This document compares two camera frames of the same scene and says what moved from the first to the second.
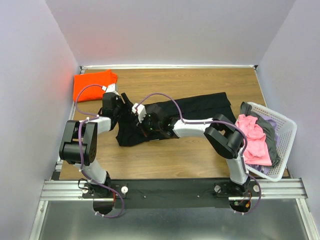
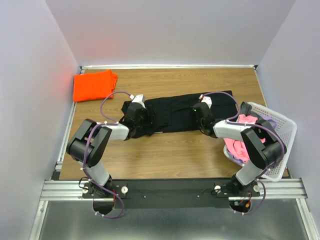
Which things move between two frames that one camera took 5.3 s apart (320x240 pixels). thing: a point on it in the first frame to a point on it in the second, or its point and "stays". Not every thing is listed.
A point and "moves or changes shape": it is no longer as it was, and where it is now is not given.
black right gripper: (146, 132) to (192, 112)
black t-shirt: (193, 108) moves or changes shape
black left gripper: (128, 104) to (148, 121)
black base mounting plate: (171, 193) stays
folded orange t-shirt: (105, 78) stays
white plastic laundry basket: (286, 132) stays
